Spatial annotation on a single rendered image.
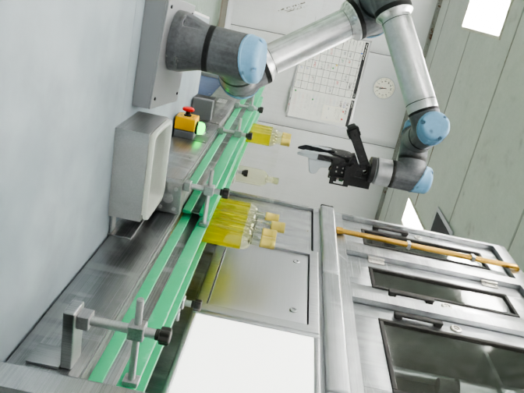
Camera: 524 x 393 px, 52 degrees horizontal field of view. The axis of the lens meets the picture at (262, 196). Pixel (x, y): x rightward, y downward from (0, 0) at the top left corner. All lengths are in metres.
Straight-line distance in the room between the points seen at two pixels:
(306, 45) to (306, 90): 5.90
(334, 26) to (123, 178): 0.70
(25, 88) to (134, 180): 0.50
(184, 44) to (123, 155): 0.31
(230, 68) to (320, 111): 6.15
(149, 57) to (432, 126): 0.69
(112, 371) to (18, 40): 0.55
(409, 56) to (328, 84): 6.02
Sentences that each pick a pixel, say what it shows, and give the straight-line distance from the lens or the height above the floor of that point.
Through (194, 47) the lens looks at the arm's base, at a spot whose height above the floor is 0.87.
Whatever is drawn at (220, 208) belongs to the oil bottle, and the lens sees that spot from 1.66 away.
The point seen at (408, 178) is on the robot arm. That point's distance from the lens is 1.47.
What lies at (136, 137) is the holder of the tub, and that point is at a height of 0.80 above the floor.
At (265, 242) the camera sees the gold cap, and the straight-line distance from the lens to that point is 1.55.
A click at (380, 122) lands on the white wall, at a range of 7.58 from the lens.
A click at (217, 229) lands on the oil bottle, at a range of 1.53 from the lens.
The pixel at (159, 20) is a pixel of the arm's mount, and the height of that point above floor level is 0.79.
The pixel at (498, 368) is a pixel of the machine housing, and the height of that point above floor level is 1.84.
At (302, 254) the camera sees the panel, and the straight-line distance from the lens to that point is 1.83.
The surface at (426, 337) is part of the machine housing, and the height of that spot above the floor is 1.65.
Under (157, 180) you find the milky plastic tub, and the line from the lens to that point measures 1.44.
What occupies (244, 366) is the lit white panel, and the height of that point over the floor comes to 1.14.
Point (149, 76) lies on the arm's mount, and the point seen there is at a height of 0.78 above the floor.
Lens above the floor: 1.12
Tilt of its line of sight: 1 degrees down
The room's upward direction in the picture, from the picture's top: 102 degrees clockwise
